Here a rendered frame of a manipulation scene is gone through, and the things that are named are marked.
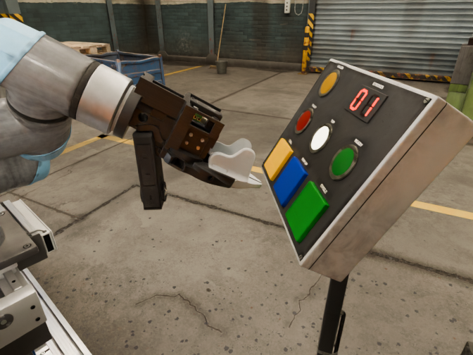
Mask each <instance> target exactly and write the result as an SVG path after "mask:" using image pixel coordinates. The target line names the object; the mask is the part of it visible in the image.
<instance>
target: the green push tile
mask: <svg viewBox="0 0 473 355"><path fill-rule="evenodd" d="M328 208H329V204H328V203H327V201H326V199H325V198H324V197H323V195H322V193H321V192H320V191H319V189H318V188H317V186H316V185H315V183H314V182H312V181H309V182H308V183H307V185H306V186H305V187H304V189H303V190H302V192H301V193H300V194H299V196H298V197H297V198H296V200H295V201H294V203H293V204H292V205H291V207H290V208H289V210H288V211H287V212H286V213H285V216H286V219H287V220H288V223H289V225H290V228H291V231H292V233H293V234H294V237H295V239H296V241H297V242H299V243H301V242H302V241H303V239H304V238H305V236H306V235H307V234H308V233H309V232H310V231H311V229H312V228H313V226H314V225H315V224H316V222H317V221H318V220H319V219H320V218H321V217H322V215H323V214H324V212H325V211H326V210H327V209H328Z"/></svg>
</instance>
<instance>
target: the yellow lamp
mask: <svg viewBox="0 0 473 355"><path fill-rule="evenodd" d="M335 80H336V73H332V74H330V75H329V76H328V77H327V78H326V80H325V81H324V82H323V84H322V87H321V93H322V94H324V93H326V92H327V91H328V90H329V89H330V88H331V87H332V85H333V84H334V82H335Z"/></svg>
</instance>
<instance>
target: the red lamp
mask: <svg viewBox="0 0 473 355"><path fill-rule="evenodd" d="M309 119H310V111H306V112H305V113H304V114H303V115H302V116H301V117H300V118H299V120H298V123H297V126H296V129H297V130H298V131H299V130H302V129H303V128H304V127H305V126H306V124H307V123H308V121H309Z"/></svg>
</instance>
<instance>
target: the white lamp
mask: <svg viewBox="0 0 473 355"><path fill-rule="evenodd" d="M328 133H329V129H328V127H322V128H320V129H319V130H318V131H317V132H316V134H315V136H314V137H313V140H312V144H311V147H312V149H319V148H320V147H321V146H322V145H323V144H324V142H325V140H326V139H327V136H328Z"/></svg>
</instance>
